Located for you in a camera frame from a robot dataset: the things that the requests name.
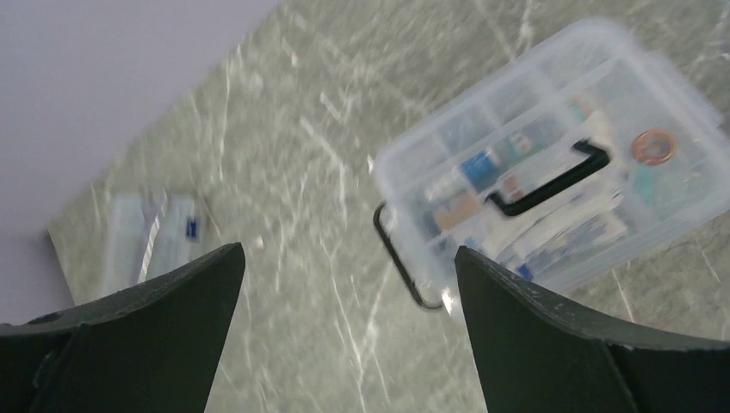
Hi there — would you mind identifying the silver wrench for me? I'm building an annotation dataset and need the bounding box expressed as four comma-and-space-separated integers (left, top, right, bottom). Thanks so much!
137, 191, 168, 283

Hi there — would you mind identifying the blue white bandage roll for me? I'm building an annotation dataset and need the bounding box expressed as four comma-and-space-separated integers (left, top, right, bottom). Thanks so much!
460, 149, 502, 192

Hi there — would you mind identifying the small red balm tin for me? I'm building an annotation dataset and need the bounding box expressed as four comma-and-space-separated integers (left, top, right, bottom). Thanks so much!
631, 129, 677, 166

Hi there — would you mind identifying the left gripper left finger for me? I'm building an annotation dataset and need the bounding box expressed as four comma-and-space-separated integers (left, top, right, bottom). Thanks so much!
1, 243, 245, 412

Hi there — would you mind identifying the clear medicine kit box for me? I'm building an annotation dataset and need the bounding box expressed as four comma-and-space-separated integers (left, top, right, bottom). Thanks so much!
372, 16, 730, 311

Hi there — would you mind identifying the clear box with blue latches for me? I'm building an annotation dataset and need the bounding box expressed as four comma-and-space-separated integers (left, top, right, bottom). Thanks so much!
101, 190, 207, 296

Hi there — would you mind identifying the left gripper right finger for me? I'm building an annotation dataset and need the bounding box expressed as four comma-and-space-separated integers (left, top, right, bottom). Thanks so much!
455, 246, 729, 412

